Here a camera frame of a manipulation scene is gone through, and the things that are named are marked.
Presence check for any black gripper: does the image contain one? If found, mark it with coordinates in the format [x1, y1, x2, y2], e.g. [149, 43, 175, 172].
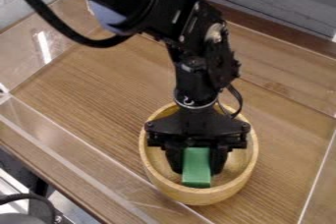
[143, 107, 250, 175]

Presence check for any green rectangular block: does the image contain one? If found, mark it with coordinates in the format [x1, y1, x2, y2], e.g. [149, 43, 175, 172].
[181, 147, 210, 189]

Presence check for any clear acrylic tray wall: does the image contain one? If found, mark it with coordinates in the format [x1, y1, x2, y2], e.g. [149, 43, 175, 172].
[0, 93, 213, 224]

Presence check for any brown wooden bowl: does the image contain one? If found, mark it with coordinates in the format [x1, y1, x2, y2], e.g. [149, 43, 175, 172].
[138, 103, 258, 205]

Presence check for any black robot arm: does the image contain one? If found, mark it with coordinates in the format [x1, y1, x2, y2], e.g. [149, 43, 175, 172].
[87, 0, 250, 175]

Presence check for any black cable bottom left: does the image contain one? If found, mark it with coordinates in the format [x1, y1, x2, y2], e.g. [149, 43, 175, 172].
[0, 193, 62, 224]

